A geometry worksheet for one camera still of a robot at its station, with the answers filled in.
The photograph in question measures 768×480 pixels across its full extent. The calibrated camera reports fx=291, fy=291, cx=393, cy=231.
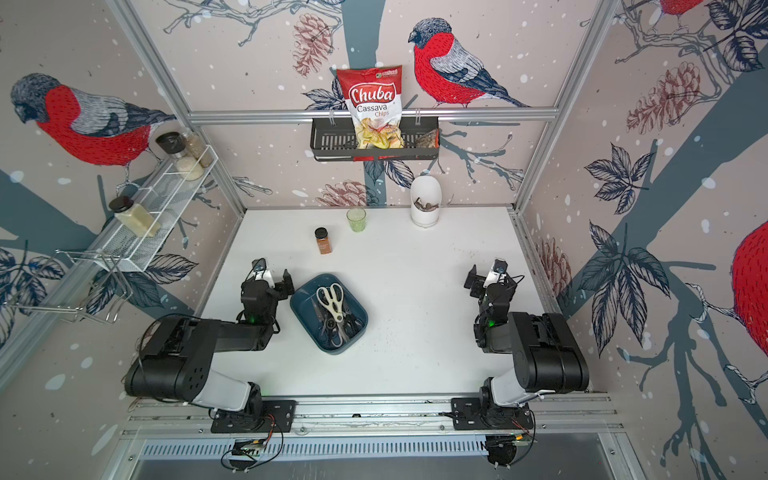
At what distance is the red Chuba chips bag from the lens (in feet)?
2.66

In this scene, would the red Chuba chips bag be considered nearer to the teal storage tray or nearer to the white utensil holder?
the white utensil holder

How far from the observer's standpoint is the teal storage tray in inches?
33.5

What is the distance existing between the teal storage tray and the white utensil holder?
0.38m

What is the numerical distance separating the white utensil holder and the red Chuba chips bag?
23 cm

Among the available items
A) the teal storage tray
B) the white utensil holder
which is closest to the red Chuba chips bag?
the white utensil holder

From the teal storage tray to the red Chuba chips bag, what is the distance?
462mm
